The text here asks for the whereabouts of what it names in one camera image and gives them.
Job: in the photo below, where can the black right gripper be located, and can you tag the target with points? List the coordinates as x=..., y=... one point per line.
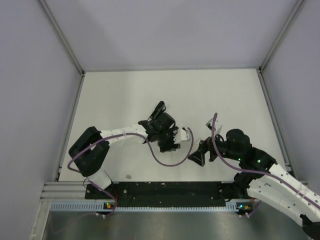
x=198, y=156

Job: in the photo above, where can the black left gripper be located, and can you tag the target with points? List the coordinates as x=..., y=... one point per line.
x=171, y=145

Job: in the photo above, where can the black stapler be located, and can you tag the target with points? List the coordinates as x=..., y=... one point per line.
x=159, y=109

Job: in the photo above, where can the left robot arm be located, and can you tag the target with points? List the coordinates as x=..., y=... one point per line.
x=91, y=148

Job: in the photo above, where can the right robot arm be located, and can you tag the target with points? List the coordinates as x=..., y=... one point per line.
x=261, y=177

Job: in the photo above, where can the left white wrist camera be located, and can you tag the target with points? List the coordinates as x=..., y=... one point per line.
x=182, y=135

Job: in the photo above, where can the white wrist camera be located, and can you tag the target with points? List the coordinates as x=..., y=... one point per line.
x=217, y=127
x=182, y=135

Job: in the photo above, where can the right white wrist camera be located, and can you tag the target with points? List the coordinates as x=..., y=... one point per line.
x=217, y=127

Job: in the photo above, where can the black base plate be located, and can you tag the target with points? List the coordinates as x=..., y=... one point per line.
x=172, y=194

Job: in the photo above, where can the aluminium frame rail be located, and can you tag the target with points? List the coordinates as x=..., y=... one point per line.
x=60, y=36

